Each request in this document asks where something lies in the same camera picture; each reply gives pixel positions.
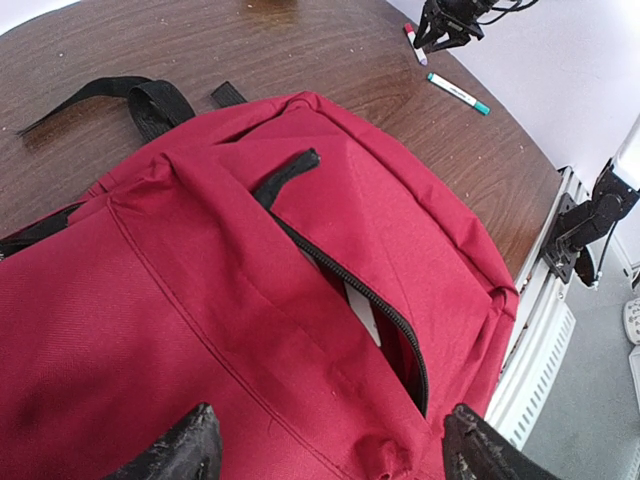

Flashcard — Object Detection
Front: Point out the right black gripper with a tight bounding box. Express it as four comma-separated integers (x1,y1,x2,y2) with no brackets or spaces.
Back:
412,0,497,52

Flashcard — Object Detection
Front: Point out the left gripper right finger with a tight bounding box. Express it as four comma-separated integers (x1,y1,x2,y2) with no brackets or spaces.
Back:
442,404,558,480

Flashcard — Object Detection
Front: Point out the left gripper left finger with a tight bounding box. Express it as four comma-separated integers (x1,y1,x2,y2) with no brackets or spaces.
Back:
106,403,221,479

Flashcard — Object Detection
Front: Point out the red-capped white marker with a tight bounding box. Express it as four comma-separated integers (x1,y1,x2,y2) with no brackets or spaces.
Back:
403,22,430,66

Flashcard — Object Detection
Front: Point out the teal-capped white marker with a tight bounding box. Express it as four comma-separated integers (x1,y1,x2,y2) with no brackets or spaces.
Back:
427,72,491,116

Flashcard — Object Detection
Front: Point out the red backpack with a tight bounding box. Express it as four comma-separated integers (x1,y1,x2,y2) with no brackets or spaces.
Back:
1,76,519,479

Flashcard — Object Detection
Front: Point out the pink-capped white marker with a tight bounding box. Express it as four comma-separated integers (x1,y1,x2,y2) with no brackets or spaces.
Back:
344,283,381,348

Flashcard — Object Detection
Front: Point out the white device on floor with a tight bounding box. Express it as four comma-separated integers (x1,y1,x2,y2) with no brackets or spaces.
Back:
623,298,640,345

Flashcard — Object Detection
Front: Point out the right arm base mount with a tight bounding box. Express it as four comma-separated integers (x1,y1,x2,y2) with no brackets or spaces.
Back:
541,193,610,287

